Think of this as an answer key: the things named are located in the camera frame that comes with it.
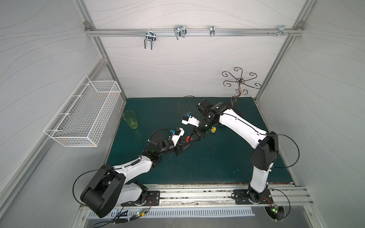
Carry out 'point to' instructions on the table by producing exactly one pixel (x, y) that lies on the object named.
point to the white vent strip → (131, 214)
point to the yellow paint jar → (213, 129)
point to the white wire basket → (81, 119)
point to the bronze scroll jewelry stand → (242, 90)
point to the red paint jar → (187, 138)
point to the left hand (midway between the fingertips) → (190, 142)
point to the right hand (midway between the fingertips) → (191, 136)
